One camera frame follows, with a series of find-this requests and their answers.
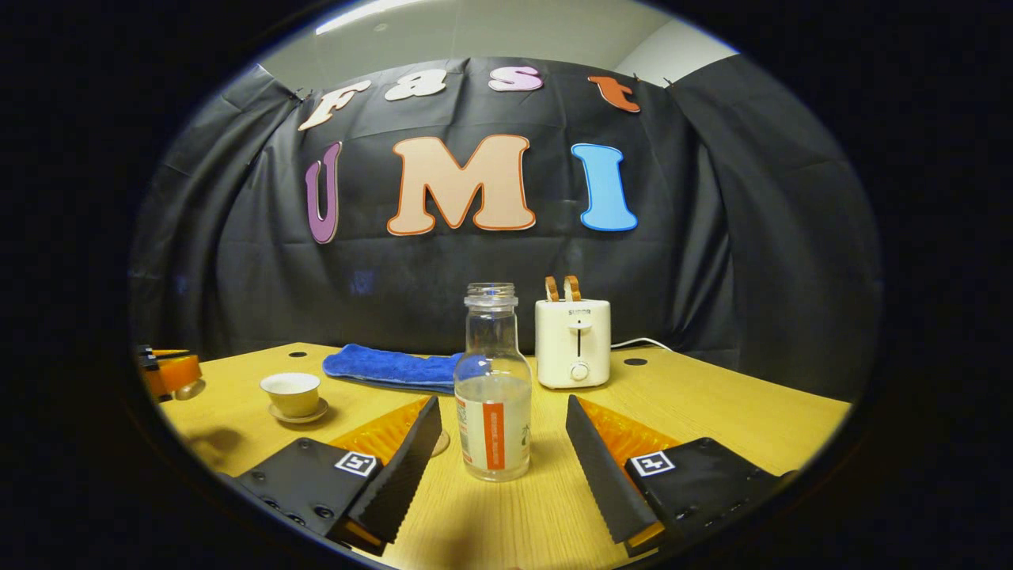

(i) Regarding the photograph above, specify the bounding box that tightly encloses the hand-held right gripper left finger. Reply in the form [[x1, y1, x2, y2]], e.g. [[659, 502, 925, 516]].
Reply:
[[218, 395, 444, 557]]

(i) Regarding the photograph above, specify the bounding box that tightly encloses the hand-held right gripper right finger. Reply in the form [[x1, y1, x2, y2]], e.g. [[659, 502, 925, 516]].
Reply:
[[564, 393, 799, 558]]

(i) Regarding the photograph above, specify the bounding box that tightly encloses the clear water bottle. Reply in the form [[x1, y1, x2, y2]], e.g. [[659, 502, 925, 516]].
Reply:
[[453, 283, 533, 483]]

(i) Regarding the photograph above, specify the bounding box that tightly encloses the cream teacup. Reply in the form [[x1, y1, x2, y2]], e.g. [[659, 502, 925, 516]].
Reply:
[[260, 372, 322, 419]]

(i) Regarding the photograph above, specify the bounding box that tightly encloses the blue folded towel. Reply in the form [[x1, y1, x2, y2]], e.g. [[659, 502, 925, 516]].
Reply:
[[321, 343, 468, 395]]

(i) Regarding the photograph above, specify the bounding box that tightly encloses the cream saucer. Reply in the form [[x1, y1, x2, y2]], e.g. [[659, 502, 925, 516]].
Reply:
[[267, 397, 330, 425]]

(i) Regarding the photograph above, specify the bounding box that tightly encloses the white toaster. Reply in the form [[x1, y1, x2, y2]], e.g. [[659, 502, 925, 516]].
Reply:
[[534, 298, 613, 390]]

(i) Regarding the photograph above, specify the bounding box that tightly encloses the black backdrop cloth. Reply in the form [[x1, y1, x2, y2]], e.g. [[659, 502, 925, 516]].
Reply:
[[127, 54, 886, 405]]

